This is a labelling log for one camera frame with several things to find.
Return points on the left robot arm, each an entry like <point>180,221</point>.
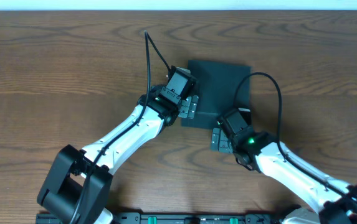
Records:
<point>77,186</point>

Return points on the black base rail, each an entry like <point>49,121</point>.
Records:
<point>297,216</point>

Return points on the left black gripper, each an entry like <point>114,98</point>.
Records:
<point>189,107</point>

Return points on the black gift box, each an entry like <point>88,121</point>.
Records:
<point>220,88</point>

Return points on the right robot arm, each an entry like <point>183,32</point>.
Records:
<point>333,200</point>

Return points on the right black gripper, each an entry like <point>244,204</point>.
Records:
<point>220,140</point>

